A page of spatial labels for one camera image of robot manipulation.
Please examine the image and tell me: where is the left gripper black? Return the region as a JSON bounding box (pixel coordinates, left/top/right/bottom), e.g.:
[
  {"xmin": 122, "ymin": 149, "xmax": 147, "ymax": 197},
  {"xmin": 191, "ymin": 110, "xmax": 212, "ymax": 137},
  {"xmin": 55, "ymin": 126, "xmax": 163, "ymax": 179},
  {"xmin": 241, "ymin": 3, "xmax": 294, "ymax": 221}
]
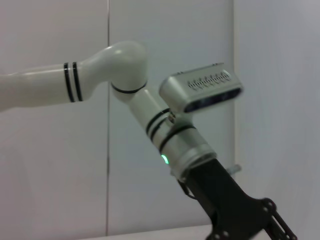
[{"xmin": 182, "ymin": 157, "xmax": 299, "ymax": 240}]

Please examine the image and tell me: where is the left gripper silver post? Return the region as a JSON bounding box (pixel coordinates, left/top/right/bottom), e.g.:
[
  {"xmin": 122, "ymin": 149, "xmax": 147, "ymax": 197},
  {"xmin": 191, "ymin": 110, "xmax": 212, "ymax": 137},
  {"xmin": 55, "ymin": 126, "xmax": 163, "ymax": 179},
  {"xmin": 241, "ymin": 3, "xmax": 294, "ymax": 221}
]
[{"xmin": 226, "ymin": 164, "xmax": 242, "ymax": 175}]

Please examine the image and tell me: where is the left gripper cable with plug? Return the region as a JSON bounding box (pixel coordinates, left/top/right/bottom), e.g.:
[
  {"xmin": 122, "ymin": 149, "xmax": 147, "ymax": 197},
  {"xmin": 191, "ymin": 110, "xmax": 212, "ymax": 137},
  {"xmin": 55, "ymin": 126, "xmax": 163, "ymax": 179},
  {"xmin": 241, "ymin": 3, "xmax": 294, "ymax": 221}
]
[{"xmin": 177, "ymin": 177, "xmax": 198, "ymax": 201}]

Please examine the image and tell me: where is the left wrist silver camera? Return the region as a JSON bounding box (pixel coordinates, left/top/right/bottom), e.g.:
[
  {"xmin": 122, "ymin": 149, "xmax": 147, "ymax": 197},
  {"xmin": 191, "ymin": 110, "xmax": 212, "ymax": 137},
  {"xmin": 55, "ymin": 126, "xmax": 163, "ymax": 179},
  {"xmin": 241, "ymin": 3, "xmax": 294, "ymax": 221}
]
[{"xmin": 159, "ymin": 62, "xmax": 245, "ymax": 115}]

